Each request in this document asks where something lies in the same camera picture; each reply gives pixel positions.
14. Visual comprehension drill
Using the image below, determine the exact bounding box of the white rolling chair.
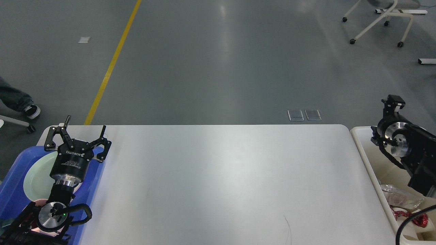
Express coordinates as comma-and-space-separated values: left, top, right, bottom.
349, 0, 421, 48

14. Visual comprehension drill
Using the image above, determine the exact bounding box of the crushed red can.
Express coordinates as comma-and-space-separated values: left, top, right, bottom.
392, 208, 429, 228

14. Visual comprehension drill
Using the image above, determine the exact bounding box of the blue plastic tray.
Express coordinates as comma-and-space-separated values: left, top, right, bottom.
0, 146, 106, 245

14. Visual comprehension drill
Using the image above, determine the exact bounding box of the mint green plate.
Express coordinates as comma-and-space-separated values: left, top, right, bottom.
23, 152, 59, 201

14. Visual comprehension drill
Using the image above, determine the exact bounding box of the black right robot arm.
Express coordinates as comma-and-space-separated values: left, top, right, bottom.
371, 94, 436, 198

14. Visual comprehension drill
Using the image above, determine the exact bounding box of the person leg with sneaker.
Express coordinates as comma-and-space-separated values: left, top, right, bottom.
0, 77, 41, 120

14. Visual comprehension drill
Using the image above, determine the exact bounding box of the white crushed paper cup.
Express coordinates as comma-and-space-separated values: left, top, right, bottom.
397, 216, 419, 241

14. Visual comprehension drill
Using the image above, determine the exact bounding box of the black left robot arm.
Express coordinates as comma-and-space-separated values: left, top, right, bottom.
1, 116, 112, 245

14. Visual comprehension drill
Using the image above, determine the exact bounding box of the white table leg bar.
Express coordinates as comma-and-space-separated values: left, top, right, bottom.
418, 58, 436, 65

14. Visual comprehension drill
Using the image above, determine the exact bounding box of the beige plastic bin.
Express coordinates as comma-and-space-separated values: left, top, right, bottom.
350, 127, 435, 245

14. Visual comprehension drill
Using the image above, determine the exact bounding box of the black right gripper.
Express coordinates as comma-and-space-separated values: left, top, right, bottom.
371, 95, 409, 146

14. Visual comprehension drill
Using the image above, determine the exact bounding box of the silver foil container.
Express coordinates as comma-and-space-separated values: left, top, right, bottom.
380, 184, 425, 210

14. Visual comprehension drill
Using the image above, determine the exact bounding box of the white chair base leg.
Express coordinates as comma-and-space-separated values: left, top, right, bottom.
0, 115, 36, 133

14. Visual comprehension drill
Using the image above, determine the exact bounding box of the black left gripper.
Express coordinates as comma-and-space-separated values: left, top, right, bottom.
44, 116, 112, 187

